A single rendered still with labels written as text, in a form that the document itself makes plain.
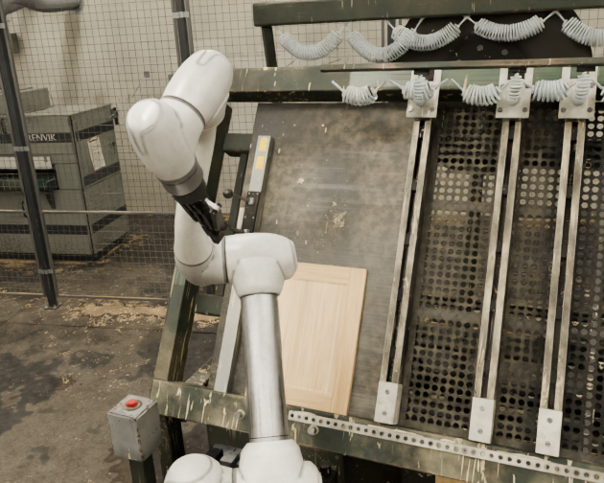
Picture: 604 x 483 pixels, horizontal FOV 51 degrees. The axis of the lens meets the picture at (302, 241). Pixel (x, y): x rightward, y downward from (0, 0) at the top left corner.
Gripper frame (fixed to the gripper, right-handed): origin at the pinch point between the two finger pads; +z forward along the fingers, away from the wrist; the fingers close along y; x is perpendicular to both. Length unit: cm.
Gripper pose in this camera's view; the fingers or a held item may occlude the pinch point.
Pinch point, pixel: (214, 231)
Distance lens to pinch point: 150.7
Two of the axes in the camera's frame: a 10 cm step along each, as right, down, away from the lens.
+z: 2.0, 5.2, 8.3
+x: -4.9, 7.9, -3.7
